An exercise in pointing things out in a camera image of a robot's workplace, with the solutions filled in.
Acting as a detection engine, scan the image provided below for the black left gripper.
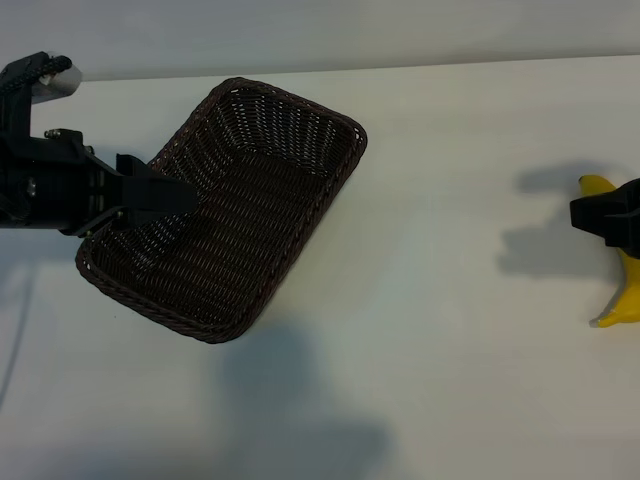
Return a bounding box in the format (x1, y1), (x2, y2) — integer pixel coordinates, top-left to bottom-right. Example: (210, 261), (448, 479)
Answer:
(0, 129), (200, 238)

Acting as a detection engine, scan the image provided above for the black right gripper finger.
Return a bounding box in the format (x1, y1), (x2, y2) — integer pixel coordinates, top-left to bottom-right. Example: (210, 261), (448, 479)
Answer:
(603, 215), (640, 257)
(569, 177), (640, 234)

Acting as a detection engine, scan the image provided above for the yellow banana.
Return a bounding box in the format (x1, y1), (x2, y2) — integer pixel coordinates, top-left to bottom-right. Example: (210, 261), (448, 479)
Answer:
(578, 173), (640, 330)

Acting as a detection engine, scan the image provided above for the dark brown woven basket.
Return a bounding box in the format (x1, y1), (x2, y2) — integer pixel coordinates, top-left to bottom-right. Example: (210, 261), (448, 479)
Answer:
(74, 76), (370, 345)

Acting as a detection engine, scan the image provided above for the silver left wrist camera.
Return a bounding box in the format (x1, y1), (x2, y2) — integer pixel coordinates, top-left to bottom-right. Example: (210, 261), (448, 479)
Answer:
(28, 62), (84, 105)

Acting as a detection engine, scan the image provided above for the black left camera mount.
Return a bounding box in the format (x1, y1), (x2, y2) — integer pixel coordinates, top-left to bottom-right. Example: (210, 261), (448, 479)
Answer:
(0, 49), (56, 139)

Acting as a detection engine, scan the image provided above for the black braided left camera cable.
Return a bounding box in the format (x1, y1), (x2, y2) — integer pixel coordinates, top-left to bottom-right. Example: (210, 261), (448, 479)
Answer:
(0, 52), (75, 96)

